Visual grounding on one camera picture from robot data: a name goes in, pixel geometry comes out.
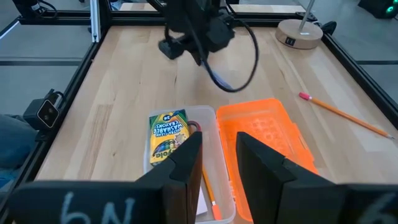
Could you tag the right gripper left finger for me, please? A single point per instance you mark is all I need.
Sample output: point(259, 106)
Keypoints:
point(109, 202)

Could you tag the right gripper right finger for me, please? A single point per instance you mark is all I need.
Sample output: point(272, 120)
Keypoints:
point(304, 202)

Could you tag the purple pen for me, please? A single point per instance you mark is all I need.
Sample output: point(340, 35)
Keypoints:
point(219, 77)

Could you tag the yellow green crayon box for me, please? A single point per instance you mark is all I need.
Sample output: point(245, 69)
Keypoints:
point(168, 133)

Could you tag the orange wooden pencil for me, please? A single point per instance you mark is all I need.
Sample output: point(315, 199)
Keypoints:
point(210, 193)
point(345, 115)

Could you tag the red and grey scissors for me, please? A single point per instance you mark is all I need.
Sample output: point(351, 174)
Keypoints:
point(195, 125)

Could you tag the orange plastic box lid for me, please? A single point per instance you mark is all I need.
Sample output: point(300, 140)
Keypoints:
point(264, 124)

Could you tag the clear plastic pencil box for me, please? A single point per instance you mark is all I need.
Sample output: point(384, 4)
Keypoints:
point(214, 137)

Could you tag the person's leg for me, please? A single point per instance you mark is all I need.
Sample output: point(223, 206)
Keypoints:
point(14, 143)

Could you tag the black device with green light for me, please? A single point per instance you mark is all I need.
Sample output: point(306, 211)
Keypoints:
point(381, 7)

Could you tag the black table-level camera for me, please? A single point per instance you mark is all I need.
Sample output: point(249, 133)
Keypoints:
point(43, 112)

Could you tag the aluminium frame post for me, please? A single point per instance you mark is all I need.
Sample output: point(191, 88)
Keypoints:
point(94, 18)

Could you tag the black table frame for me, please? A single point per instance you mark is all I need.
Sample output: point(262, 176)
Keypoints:
point(79, 77)

